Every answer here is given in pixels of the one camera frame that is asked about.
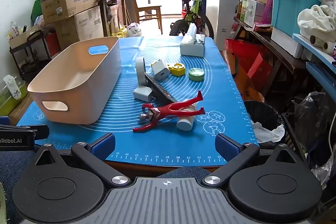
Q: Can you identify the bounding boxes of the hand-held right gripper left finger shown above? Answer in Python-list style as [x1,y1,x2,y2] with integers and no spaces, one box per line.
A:
[34,132,132,186]

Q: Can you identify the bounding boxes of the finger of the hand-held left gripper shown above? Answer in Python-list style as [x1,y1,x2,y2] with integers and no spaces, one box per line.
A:
[31,124,50,139]

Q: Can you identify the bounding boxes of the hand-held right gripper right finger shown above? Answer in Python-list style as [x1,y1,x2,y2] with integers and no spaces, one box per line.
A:
[201,133,302,186]

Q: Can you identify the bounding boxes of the white tube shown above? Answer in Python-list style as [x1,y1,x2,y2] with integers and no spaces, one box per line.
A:
[176,103,198,131]

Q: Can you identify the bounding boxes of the grey charger adapter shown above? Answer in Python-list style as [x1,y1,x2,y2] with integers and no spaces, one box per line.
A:
[133,85,154,102]

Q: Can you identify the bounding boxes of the red toy figure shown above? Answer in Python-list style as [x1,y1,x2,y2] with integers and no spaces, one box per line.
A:
[133,90,205,133]

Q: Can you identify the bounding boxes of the beige plastic basket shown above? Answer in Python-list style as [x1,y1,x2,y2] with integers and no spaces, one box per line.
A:
[27,36,122,125]

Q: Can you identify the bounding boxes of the black remote control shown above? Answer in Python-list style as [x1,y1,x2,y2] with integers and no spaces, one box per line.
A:
[144,73,178,104]

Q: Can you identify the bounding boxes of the grey tape roll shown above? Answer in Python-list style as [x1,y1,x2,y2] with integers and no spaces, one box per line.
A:
[135,56,146,86]

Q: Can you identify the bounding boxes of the person's blue jeans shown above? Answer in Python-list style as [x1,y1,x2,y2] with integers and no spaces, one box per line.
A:
[0,151,36,184]

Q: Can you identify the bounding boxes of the green plastic container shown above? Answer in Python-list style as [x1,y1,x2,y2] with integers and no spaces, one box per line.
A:
[0,76,29,115]

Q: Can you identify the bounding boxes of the black trash bin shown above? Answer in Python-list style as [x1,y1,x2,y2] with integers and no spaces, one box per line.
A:
[243,100,286,149]

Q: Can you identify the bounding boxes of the blue silicone mat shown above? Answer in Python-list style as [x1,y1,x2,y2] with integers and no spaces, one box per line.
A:
[16,36,259,167]

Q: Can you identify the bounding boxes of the black utility cart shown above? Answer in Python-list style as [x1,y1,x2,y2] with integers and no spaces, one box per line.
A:
[9,30,52,79]

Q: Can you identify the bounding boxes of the clear plastic bag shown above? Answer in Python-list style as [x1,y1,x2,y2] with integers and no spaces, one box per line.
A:
[293,91,330,136]

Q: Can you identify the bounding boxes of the yellow tape measure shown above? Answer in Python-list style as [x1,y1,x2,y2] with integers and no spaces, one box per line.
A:
[167,62,186,76]

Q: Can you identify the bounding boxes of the red bag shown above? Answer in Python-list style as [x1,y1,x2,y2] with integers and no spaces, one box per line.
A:
[224,39,274,84]

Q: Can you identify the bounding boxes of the white charger adapter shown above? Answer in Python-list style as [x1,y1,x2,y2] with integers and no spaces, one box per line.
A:
[151,59,170,81]

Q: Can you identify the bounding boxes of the small brown cardboard box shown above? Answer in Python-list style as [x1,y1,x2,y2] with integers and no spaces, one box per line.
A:
[9,25,40,49]

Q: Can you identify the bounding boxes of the dark wooden bench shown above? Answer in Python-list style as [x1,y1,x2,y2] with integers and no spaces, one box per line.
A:
[233,17,308,98]

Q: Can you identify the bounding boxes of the white tissue box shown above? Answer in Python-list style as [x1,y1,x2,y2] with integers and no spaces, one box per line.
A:
[180,22,206,57]

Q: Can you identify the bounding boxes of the large printed cardboard box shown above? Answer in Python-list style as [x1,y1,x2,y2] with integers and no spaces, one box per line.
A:
[55,6,104,49]

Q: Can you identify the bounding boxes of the white foam box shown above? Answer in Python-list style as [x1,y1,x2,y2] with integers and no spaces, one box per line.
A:
[270,27,305,59]

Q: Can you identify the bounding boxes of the light blue shelf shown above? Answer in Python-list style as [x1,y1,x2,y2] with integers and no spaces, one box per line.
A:
[292,33,336,100]

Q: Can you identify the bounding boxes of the green white carton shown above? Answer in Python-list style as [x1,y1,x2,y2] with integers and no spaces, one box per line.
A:
[241,0,266,28]

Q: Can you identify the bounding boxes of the paper towel roll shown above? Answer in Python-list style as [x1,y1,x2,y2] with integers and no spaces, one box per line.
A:
[309,34,324,48]
[322,40,336,54]

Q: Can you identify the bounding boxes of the green black bicycle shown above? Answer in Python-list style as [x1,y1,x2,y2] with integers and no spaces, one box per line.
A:
[164,0,215,38]

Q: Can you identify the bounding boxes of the wooden chair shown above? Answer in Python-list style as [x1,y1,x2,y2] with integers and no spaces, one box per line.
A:
[129,0,163,35]

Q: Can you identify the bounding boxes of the wooden side table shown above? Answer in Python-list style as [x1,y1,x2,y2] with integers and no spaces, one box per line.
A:
[97,0,127,37]

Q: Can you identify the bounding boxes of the teal storage bin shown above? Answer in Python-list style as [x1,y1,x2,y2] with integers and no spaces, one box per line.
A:
[270,0,324,38]

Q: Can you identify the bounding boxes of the crumpled white plastic bag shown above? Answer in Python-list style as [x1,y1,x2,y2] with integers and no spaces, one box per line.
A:
[297,4,336,39]

